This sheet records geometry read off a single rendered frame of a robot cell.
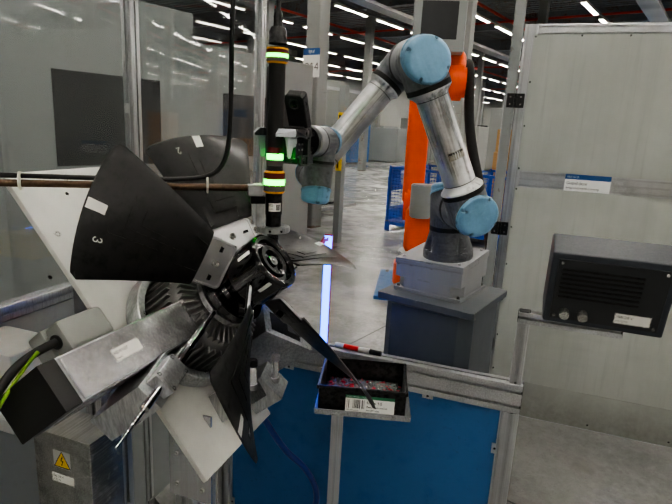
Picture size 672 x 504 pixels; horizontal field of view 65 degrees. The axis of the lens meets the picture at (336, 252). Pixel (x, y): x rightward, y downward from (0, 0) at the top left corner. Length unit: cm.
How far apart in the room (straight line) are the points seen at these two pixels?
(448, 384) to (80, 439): 89
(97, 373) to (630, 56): 252
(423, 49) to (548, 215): 162
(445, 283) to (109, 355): 100
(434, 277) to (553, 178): 133
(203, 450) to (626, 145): 230
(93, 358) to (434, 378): 91
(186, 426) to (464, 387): 74
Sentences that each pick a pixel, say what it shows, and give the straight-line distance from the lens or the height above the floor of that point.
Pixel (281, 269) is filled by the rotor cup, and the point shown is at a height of 120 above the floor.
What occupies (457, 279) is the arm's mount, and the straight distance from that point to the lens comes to 156.
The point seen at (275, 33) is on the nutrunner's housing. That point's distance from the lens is 110.
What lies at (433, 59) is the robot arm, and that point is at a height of 165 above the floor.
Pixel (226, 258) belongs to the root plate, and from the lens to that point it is 101.
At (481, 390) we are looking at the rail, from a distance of 148.
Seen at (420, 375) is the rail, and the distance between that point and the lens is 149.
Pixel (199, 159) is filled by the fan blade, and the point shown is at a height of 140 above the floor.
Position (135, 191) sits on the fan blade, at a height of 136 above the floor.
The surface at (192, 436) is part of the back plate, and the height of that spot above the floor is 90.
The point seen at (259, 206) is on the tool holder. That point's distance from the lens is 110.
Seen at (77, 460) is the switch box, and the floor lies 80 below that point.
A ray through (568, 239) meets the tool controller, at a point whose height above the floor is 125.
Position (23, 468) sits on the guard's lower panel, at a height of 53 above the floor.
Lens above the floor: 148
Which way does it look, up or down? 13 degrees down
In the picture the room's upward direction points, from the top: 3 degrees clockwise
